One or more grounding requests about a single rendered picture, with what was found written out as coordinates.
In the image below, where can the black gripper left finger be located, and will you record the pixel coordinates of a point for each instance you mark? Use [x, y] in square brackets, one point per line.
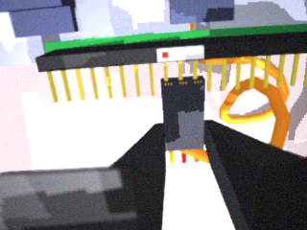
[129, 194]

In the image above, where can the black long flat bar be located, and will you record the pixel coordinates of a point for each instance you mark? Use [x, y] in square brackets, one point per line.
[170, 47]

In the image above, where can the white flat rectangular plate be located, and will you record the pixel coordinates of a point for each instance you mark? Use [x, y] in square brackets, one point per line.
[26, 24]

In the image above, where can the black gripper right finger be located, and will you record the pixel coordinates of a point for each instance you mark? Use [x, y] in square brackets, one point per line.
[264, 187]

